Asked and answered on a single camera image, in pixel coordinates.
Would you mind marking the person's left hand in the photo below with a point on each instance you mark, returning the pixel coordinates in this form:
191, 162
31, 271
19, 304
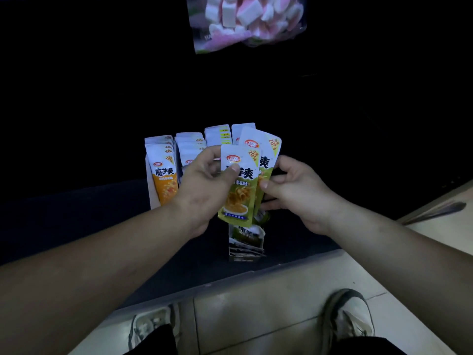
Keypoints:
201, 192

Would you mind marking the person's right forearm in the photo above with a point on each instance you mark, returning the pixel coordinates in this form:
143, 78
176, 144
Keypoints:
399, 262

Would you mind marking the person's left grey sneaker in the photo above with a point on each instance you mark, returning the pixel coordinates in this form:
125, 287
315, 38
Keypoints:
151, 323

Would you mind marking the person's right grey sneaker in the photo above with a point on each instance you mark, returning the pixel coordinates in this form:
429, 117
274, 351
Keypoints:
349, 314

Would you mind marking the green printed display carton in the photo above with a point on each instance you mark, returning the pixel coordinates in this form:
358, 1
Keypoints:
245, 242

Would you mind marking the person's left forearm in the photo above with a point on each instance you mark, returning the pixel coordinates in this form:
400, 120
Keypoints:
92, 277

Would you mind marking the green snack packet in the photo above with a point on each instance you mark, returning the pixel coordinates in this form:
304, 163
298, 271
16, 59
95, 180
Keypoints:
264, 147
238, 201

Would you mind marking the dark shelf board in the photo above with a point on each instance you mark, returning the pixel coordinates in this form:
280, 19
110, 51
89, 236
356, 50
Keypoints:
74, 229

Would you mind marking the person's grey sneaker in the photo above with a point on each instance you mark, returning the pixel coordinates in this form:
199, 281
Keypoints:
349, 314
151, 323

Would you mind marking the person's left thumb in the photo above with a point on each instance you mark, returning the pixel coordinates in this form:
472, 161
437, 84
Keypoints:
228, 173

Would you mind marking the rows of orange snack packets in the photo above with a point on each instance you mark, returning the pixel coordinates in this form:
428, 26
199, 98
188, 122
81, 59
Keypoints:
165, 177

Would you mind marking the person's right thumb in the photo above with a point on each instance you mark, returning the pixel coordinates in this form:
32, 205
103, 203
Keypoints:
275, 183

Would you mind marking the black trousers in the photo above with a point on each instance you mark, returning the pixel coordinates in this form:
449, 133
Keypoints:
155, 343

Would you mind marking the pink white marshmallow bag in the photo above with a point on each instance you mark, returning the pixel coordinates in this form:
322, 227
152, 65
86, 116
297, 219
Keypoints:
247, 18

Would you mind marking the person's right hand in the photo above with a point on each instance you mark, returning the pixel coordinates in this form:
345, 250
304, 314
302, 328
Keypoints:
306, 197

